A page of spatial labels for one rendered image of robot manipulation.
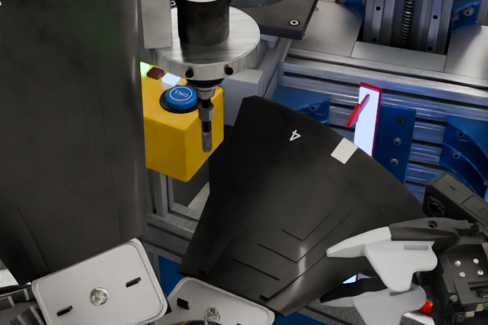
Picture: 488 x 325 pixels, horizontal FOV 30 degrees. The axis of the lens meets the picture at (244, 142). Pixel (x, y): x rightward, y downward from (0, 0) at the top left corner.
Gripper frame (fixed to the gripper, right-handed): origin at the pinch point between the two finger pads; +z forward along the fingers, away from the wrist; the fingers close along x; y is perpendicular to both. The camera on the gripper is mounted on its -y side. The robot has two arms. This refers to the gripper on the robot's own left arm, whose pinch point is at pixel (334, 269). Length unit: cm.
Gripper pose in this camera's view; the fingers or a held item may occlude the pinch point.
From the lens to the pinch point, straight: 81.0
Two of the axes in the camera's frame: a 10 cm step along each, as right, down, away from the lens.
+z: -9.9, 1.0, -1.2
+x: -0.2, 6.8, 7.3
